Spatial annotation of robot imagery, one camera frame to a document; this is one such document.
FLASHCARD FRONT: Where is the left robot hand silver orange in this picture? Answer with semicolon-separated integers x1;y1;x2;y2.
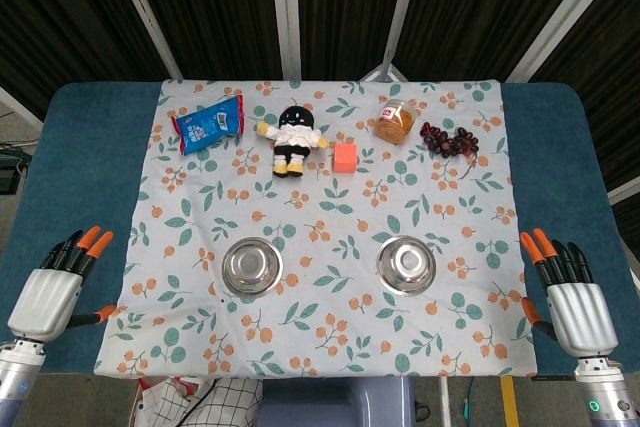
6;225;117;343

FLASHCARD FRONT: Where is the right robot hand silver orange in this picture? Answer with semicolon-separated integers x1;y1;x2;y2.
519;227;619;361

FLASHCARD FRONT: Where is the stainless steel bowl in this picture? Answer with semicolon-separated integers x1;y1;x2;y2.
375;235;438;297
221;236;284;296

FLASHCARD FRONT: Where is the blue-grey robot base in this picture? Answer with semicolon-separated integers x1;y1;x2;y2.
257;376;419;427

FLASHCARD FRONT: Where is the black box device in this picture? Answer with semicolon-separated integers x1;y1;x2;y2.
0;149;24;194

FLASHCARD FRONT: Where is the teal felt table cover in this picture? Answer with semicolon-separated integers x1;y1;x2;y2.
0;80;640;379

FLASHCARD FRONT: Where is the white table leg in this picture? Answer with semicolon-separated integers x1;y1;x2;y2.
438;376;452;427

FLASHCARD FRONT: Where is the white black checkered bag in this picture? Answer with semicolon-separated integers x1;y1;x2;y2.
132;375;265;427

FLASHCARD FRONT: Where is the dark red grape bunch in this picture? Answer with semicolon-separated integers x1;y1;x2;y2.
419;120;481;179

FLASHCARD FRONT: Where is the blue snack bag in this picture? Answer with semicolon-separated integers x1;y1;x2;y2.
170;93;246;157

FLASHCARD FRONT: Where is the clear jar with orange snacks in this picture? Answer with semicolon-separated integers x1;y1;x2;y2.
374;98;420;146

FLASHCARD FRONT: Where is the orange cube block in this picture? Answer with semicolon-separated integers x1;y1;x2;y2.
332;142;359;174

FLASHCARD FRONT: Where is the floral patterned tablecloth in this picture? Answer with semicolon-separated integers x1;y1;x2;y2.
93;77;539;379

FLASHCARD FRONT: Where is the black white plush doll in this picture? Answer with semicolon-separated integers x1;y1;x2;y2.
255;98;331;180

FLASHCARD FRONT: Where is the white frame bar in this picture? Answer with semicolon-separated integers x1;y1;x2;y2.
104;0;184;81
0;85;44;134
387;0;425;81
268;0;303;81
607;177;640;206
504;0;619;83

